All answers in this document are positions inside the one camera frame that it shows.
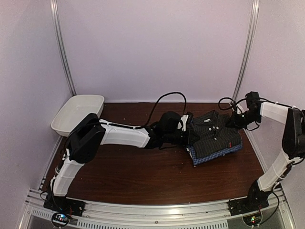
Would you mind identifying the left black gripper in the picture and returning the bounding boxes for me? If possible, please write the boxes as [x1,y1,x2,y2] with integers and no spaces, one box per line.
[164,130,201,146]

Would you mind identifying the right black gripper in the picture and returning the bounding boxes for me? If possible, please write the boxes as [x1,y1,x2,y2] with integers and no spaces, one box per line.
[227,110,262,129]

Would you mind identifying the blue checked shirt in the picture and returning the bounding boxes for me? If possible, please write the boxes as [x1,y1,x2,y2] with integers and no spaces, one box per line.
[185,143,243,166]

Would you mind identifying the black pinstriped long sleeve shirt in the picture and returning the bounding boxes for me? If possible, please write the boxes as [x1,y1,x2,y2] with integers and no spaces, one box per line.
[186,110,243,158]

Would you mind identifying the white plastic basin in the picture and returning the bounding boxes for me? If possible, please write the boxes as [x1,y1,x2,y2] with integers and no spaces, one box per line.
[51,94,105,137]

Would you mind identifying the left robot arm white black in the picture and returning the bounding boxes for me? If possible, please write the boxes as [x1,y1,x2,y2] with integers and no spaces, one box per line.
[49,111,199,212]

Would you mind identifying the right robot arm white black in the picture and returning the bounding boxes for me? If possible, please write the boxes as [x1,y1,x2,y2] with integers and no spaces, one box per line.
[226,92,305,211]

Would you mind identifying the right circuit board with leds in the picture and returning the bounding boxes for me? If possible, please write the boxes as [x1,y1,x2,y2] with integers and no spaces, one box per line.
[243,215,262,227]

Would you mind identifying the circuit board with leds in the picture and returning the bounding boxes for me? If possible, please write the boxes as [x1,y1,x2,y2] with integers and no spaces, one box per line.
[51,212,71,227]
[243,215,262,227]

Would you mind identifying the left circuit board with leds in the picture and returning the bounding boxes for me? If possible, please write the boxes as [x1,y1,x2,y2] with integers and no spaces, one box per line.
[51,212,71,227]

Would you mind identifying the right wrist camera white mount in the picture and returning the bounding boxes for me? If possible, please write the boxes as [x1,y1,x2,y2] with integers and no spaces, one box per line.
[235,104,245,114]

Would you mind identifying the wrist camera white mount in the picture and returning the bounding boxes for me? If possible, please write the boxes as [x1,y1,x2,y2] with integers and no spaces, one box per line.
[235,104,245,114]
[177,112,193,132]

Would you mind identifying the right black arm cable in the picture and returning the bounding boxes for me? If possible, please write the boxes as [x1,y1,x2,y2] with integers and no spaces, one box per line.
[218,96,260,131]

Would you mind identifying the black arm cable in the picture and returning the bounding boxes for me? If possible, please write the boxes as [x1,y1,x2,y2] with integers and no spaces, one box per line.
[218,96,260,131]
[64,92,188,153]

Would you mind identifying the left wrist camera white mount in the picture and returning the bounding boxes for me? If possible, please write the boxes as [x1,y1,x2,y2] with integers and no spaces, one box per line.
[177,112,193,132]

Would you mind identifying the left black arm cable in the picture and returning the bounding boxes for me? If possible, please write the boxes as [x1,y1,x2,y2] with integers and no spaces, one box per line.
[64,92,188,153]

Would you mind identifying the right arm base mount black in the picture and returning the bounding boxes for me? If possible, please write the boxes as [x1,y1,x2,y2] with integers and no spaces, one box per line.
[227,187,272,216]

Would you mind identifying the front aluminium rail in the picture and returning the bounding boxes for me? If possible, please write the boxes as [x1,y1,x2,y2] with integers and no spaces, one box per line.
[17,188,296,229]

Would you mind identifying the right aluminium frame post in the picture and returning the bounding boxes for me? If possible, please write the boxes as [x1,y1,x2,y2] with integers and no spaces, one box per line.
[233,0,260,100]

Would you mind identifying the aluminium frame post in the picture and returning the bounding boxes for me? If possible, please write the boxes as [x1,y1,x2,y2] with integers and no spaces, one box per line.
[233,0,260,100]
[50,0,77,96]

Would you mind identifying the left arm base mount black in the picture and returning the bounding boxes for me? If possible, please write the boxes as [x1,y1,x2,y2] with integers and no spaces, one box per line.
[43,192,85,217]

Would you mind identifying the left aluminium frame post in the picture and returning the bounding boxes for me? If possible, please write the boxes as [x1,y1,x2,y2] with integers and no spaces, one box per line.
[50,0,77,96]

